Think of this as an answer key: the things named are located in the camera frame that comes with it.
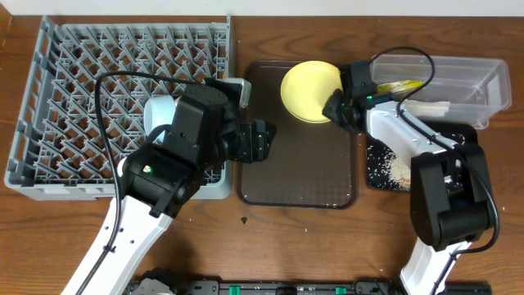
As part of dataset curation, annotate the yellow round plate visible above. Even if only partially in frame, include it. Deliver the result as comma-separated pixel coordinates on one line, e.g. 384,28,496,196
280,61,342,124

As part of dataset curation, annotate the light blue bowl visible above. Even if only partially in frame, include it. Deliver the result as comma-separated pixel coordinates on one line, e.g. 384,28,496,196
143,95,179,135

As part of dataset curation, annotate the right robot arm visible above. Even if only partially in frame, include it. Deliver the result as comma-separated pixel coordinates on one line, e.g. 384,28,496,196
323,61,500,294

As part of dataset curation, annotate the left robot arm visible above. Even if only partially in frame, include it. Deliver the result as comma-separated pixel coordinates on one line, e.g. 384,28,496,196
63,78,276,294

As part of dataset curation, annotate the spilled rice food waste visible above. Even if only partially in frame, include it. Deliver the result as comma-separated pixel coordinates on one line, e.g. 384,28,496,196
367,134,466,192

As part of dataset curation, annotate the black waste tray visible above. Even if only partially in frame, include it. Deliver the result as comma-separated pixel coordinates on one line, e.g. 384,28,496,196
366,121,478,192

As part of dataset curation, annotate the clear plastic waste bin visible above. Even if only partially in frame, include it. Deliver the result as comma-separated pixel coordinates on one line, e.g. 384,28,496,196
371,54,512,129

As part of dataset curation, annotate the grey plastic dishwasher rack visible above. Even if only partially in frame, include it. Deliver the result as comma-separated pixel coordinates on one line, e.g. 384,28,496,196
4,17,235,201

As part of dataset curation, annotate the green yellow wrapper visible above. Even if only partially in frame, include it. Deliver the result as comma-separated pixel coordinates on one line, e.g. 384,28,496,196
377,79,424,95

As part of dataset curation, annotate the dark brown serving tray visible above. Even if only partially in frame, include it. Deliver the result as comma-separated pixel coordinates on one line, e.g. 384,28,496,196
237,61,358,209

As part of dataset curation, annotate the white paper napkin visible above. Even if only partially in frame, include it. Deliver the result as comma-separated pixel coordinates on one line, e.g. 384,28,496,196
403,99,450,118

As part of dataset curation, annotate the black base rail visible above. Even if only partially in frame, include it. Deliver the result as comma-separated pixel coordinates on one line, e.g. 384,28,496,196
122,268,492,295

